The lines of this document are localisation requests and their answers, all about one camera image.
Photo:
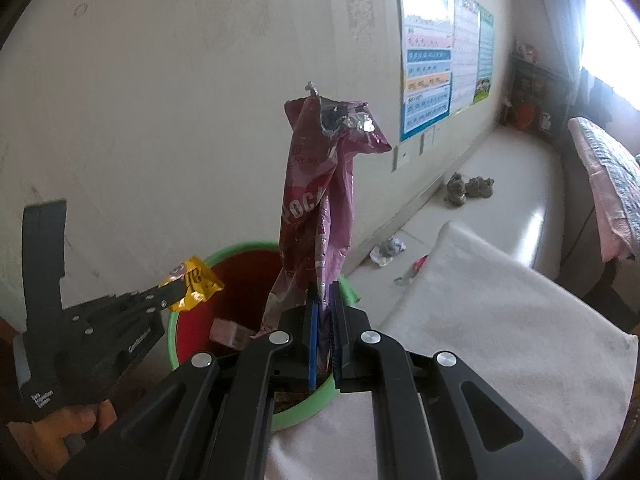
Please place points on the small red pail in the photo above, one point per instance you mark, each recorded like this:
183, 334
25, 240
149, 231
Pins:
526, 117

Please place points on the pink green floor scrap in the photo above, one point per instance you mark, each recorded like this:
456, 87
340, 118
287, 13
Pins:
415, 267

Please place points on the bed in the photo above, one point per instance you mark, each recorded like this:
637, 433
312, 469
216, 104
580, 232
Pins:
610, 200

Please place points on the small pale carton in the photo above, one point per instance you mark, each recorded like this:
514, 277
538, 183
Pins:
229, 332

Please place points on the pink grid wall poster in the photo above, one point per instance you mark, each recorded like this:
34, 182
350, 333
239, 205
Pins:
464, 50

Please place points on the crumpled white paper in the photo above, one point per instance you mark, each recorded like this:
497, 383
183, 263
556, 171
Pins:
387, 252

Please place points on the green wall poster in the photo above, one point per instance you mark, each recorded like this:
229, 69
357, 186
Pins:
484, 55

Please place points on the person's left hand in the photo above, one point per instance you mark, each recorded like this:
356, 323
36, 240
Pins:
55, 435

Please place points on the grey shoe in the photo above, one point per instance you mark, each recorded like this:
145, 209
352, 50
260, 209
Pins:
456, 189
480, 186

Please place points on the white towel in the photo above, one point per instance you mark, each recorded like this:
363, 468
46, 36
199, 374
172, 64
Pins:
475, 310

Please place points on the red bucket with green rim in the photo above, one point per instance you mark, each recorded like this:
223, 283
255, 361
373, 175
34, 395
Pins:
240, 285

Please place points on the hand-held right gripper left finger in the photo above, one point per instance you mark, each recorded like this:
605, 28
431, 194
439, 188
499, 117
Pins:
313, 345

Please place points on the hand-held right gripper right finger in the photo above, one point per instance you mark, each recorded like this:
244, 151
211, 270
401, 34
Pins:
336, 335

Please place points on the wall switch plate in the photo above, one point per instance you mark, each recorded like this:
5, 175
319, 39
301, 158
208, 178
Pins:
427, 142

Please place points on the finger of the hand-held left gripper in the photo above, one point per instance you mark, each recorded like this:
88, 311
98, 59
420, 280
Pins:
145, 300

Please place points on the dark metal shelf rack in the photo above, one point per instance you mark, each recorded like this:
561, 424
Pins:
542, 90

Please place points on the blue bordered wall poster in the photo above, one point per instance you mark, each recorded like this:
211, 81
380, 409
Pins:
425, 60

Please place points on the wall outlet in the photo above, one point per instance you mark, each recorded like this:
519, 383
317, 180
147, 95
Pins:
401, 158

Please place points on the pink snack wrapper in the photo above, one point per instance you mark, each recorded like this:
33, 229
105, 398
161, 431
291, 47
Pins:
310, 200

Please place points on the white plastic jug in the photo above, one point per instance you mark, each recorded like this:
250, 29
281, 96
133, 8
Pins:
545, 122

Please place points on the small yellow brown wrapper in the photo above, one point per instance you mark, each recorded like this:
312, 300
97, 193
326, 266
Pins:
197, 280

